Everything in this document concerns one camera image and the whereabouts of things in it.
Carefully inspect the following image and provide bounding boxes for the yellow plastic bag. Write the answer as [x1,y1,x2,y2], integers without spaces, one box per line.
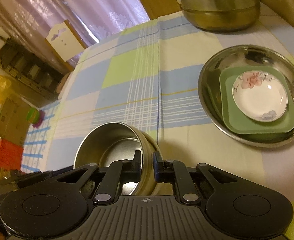
[0,75,12,104]

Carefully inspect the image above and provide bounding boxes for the stacked stainless steel steamer pot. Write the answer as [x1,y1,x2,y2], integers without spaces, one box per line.
[176,0,261,33]

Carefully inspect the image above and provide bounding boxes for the dark folding rack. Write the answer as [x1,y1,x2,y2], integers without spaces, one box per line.
[0,35,63,100]

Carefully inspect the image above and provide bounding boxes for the white wooden chair back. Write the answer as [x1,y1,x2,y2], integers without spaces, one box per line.
[45,20,88,62]

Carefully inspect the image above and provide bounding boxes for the small floral white saucer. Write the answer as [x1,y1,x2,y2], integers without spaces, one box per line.
[232,70,288,122]

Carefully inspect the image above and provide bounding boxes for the green and purple cups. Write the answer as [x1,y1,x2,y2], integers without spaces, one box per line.
[26,107,45,128]

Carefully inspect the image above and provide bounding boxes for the large stainless steel basin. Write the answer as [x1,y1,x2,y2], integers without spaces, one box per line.
[198,44,294,148]

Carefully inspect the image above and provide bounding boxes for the small stainless steel bowl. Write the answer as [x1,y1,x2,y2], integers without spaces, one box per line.
[74,122,160,196]

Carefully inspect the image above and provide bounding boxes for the purple lace curtain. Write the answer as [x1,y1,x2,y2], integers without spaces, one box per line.
[0,0,150,74]

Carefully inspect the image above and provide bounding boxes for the cardboard box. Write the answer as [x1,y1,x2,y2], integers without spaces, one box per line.
[0,95,31,147]

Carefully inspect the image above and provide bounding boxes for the green square plastic plate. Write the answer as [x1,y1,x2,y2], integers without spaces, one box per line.
[219,66,294,135]

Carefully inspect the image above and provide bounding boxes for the checkered pastel tablecloth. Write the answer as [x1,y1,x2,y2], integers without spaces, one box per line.
[45,5,294,239]

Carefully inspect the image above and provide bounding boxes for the red orange bag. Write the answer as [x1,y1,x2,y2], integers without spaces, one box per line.
[0,139,23,170]

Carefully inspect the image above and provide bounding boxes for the blue grid patterned cloth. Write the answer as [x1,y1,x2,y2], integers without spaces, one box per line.
[20,100,60,173]

